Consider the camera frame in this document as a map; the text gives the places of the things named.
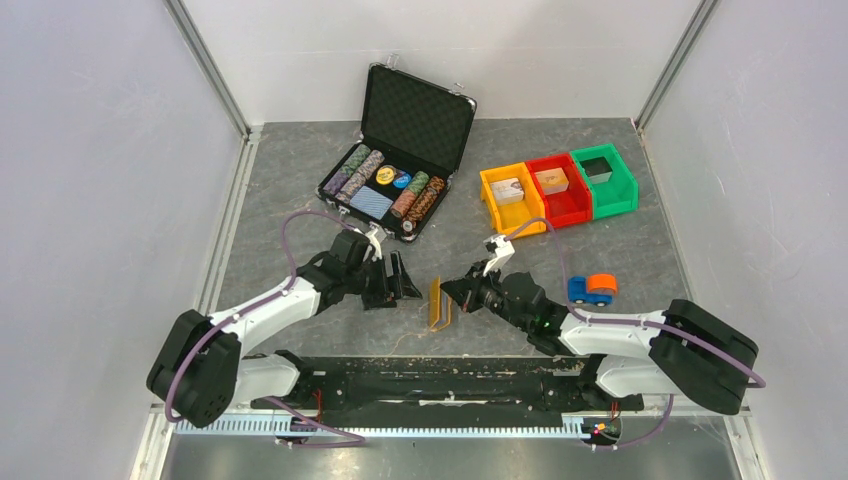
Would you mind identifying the card deck in yellow bin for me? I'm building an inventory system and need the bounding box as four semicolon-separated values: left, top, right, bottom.
489;177;525;206

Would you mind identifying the red plastic bin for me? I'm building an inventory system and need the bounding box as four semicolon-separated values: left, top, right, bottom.
525;153;593;229

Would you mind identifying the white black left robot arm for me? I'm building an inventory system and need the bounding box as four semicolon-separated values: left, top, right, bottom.
146;229;422;428

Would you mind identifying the yellow dealer chip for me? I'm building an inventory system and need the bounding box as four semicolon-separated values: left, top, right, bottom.
375;166;397;185

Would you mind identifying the blue playing card deck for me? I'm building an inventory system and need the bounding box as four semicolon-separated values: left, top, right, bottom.
350;186;394;220

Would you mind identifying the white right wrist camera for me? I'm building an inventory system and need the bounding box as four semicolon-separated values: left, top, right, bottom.
482;234;515;276

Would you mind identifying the black poker chip case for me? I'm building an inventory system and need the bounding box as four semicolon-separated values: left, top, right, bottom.
316;63;476;243

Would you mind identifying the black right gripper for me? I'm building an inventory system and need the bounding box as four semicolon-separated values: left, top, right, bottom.
441;258;531;332

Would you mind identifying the green plastic bin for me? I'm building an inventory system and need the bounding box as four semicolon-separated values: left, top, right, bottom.
570;143;639;220

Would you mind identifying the orange leather card holder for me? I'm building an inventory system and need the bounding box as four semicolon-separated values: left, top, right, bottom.
428;276;453;332

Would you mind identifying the black box in green bin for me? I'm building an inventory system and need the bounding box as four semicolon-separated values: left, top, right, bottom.
580;157;613;185

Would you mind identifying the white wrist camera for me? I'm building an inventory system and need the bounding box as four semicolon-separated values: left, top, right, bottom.
482;234;515;276
364;224;387;261

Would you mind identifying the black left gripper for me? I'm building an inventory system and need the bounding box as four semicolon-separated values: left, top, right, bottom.
344;250;422;311

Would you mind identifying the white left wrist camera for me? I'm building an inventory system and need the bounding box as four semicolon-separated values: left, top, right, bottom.
364;224;387;261

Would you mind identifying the card deck in red bin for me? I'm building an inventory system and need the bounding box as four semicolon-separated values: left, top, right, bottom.
535;167;570;196

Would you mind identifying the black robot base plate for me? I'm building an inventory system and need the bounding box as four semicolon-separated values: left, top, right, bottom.
281;357;644;428

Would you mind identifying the slotted aluminium cable duct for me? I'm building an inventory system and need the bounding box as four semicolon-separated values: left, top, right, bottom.
174;413;590;440

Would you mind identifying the blue orange toy truck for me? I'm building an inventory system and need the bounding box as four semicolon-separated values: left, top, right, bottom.
567;273;619;307

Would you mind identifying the blue dealer chip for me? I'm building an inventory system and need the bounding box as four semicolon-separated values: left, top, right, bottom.
392;172;411;189

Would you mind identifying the yellow plastic bin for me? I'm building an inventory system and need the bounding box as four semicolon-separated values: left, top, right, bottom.
479;162;546;235

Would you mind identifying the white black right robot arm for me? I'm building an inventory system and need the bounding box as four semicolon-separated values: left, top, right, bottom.
440;262;764;415

